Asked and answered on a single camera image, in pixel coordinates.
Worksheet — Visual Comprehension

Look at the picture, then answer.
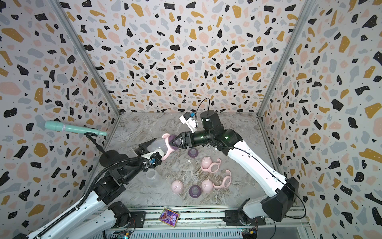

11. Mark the purple bottle collar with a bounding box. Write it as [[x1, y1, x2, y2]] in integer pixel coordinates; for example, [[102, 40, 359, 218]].
[[168, 134, 178, 150], [188, 148, 199, 158], [189, 185, 202, 198]]

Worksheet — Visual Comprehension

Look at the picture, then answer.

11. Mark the pink bottle handle ring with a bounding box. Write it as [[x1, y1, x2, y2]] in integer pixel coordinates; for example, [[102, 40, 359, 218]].
[[159, 133, 180, 161]]

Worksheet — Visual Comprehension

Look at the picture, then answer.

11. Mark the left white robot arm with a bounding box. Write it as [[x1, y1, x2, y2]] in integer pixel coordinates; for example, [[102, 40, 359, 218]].
[[16, 134, 173, 239]]

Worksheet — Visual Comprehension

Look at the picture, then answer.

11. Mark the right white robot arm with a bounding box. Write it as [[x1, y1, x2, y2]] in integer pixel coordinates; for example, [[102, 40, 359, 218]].
[[169, 110, 299, 223]]

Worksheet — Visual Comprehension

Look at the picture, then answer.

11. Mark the small clear baby bottle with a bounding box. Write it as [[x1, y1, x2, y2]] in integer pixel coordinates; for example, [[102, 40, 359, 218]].
[[145, 169, 163, 188]]

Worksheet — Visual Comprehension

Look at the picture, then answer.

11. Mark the pink bottle cap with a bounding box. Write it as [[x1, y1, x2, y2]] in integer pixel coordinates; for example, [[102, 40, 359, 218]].
[[201, 179, 214, 193], [171, 180, 184, 194]]

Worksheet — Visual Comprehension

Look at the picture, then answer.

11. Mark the black microphone stand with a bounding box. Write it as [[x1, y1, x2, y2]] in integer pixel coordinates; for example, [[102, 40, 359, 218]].
[[85, 132, 119, 167]]

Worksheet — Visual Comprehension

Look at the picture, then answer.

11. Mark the clear silicone nipple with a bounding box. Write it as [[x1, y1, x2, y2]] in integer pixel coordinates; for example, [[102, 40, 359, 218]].
[[192, 176, 200, 183]]

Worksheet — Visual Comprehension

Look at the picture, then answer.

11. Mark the colourful holographic card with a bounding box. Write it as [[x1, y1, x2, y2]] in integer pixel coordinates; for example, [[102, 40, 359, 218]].
[[159, 208, 180, 228]]

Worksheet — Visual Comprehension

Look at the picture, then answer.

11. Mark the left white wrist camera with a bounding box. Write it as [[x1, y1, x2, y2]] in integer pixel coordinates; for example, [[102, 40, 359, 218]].
[[146, 152, 162, 168]]

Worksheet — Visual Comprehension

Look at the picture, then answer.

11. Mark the right thin black cable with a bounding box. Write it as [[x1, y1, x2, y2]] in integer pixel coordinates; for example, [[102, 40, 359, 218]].
[[193, 97, 212, 120]]

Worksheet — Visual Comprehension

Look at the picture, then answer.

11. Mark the left corner aluminium post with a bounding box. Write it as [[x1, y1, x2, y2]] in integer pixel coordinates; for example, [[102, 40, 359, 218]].
[[48, 1, 121, 118]]

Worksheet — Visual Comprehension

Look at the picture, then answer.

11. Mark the corner aluminium post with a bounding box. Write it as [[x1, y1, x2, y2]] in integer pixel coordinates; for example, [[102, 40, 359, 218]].
[[48, 1, 121, 118], [257, 0, 316, 118]]

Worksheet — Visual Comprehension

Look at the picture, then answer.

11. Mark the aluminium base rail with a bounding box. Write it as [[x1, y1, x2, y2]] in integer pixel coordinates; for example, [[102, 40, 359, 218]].
[[89, 206, 311, 239]]

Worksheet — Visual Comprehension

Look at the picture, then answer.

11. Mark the black corrugated cable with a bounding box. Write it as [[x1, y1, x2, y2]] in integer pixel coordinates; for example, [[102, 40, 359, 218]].
[[29, 156, 148, 239]]

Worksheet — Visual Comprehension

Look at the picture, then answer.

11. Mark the right corner aluminium post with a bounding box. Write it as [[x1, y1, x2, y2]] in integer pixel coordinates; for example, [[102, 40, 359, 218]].
[[257, 0, 316, 118]]

